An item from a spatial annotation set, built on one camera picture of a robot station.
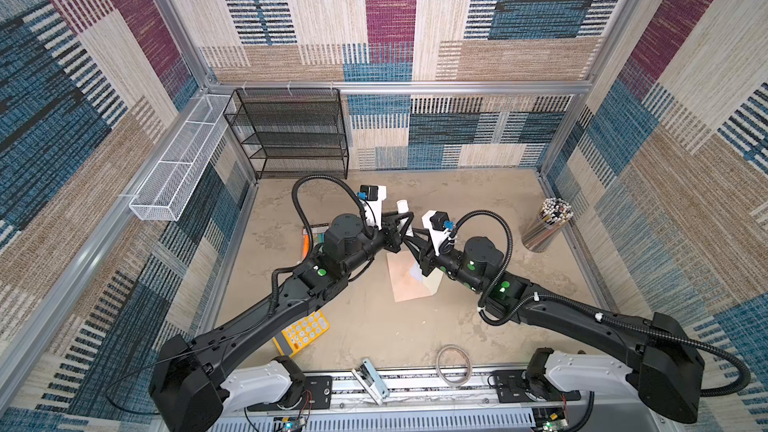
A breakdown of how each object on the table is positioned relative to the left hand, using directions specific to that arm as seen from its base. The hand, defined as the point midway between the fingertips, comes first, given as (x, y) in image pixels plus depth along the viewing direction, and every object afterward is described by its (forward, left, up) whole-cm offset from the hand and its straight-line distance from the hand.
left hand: (413, 212), depth 68 cm
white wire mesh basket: (+21, +73, -15) cm, 77 cm away
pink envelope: (-3, +1, -33) cm, 33 cm away
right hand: (-2, +1, -7) cm, 7 cm away
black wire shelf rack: (+48, +40, -14) cm, 64 cm away
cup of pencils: (+9, -41, -25) cm, 49 cm away
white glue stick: (+1, +2, +1) cm, 2 cm away
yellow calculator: (-17, +29, -31) cm, 46 cm away
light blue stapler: (-28, +10, -31) cm, 43 cm away
